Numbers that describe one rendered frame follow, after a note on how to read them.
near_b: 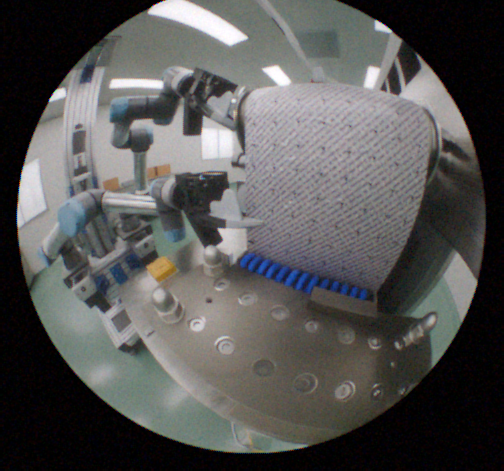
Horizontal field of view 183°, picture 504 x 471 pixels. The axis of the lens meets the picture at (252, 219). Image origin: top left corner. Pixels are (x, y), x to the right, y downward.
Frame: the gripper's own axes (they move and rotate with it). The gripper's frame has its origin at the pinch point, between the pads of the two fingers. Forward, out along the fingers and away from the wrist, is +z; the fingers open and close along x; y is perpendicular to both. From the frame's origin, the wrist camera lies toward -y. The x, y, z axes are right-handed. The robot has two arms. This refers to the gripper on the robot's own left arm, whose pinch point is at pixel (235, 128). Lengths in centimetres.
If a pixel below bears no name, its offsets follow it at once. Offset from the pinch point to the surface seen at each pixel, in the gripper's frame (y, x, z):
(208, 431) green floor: -83, -73, 94
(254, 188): -3.2, -4.4, 11.2
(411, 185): 13.0, -4.4, 23.7
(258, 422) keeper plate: -4.1, -25.3, 29.5
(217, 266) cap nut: -11.5, -11.7, 16.2
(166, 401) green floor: -105, -76, 68
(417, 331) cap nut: 7.6, -11.7, 39.6
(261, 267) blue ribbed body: -9.3, -7.5, 20.5
